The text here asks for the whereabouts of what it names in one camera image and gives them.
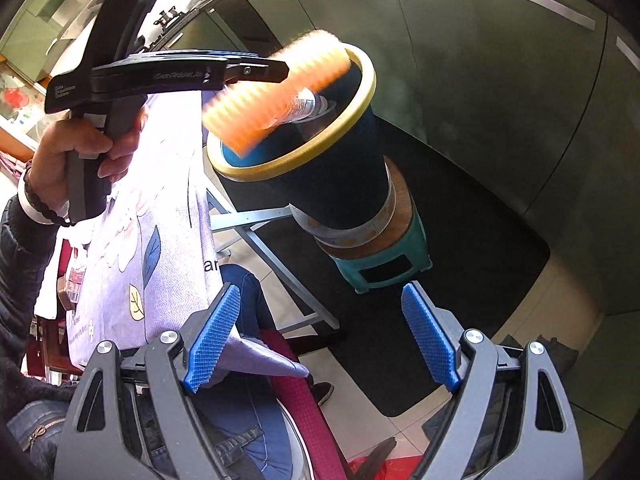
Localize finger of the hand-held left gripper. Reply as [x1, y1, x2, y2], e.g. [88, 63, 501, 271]
[90, 56, 291, 97]
[126, 47, 262, 62]

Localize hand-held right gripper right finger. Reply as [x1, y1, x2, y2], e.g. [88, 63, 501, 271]
[401, 282, 584, 480]

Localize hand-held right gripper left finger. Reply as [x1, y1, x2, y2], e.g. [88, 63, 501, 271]
[52, 283, 242, 480]

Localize orange foam net sleeve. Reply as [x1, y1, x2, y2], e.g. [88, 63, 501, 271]
[202, 29, 351, 157]

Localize clear plastic water bottle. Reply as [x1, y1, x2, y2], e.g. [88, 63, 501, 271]
[272, 87, 342, 129]

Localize black bin with yellow rim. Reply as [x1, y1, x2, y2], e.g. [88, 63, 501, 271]
[206, 42, 402, 242]

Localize person's left forearm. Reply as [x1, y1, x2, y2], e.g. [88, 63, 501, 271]
[0, 194, 94, 397]

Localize person's left hand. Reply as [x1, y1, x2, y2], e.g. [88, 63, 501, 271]
[30, 109, 145, 208]

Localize green lower kitchen cabinets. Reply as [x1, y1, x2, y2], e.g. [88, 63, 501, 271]
[0, 0, 151, 83]

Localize teal plastic stool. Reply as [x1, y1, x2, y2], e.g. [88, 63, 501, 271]
[292, 157, 434, 295]

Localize black floor mat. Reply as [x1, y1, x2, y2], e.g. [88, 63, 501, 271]
[214, 152, 552, 417]

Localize dark shoe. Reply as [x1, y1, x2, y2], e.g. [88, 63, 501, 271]
[309, 381, 335, 407]

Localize red cushioned chair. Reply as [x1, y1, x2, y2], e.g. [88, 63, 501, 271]
[269, 336, 352, 480]

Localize purple floral tablecloth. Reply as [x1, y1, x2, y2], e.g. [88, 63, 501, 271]
[65, 89, 312, 380]

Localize red plastic bag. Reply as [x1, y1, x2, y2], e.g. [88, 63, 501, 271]
[349, 454, 427, 480]

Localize dark green lower cabinets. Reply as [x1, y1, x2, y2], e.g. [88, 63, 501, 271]
[170, 0, 640, 317]

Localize grey metal table frame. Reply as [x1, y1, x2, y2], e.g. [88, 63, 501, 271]
[204, 184, 347, 337]

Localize black beaded bracelet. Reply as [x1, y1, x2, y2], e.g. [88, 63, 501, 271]
[17, 159, 72, 228]

